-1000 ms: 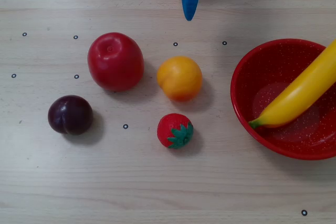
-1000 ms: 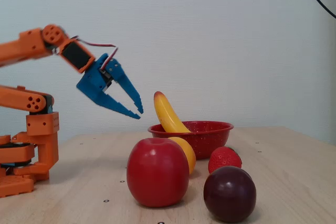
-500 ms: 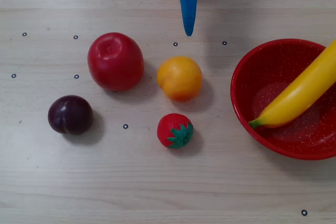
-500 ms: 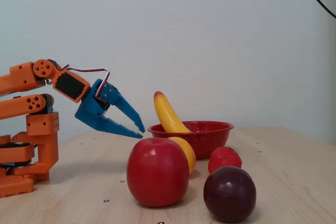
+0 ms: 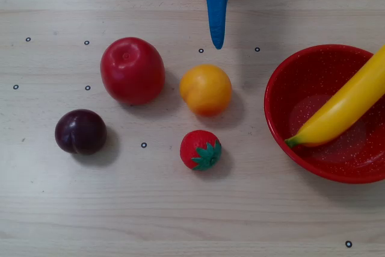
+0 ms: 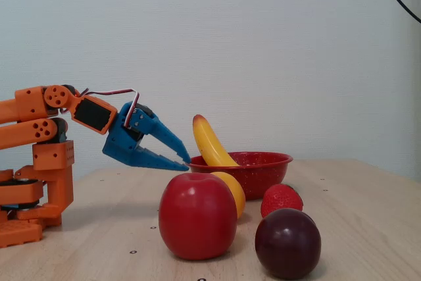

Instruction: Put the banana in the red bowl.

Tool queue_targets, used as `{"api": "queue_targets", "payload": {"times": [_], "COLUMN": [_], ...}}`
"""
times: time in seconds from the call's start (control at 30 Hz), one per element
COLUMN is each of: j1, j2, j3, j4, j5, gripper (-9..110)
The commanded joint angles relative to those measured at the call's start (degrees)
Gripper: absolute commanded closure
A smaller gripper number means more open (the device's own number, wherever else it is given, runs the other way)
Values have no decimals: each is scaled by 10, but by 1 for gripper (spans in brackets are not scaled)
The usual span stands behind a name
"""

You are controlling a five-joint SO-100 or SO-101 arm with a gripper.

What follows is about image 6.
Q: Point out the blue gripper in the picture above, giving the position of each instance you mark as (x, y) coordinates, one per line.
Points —
(121, 143)

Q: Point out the yellow toy banana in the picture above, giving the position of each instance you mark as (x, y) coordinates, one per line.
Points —
(210, 146)

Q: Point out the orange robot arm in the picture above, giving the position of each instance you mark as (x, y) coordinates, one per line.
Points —
(52, 159)

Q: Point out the red speckled enamel bowl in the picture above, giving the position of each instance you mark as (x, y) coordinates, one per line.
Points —
(263, 175)

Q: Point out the red toy apple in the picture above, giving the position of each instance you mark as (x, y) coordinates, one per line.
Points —
(197, 218)

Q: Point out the yellow-orange toy peach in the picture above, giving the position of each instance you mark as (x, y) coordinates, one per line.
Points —
(237, 195)

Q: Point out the red toy strawberry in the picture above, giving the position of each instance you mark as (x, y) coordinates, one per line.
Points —
(279, 198)

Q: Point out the dark purple toy plum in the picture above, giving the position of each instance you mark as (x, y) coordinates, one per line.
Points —
(287, 245)

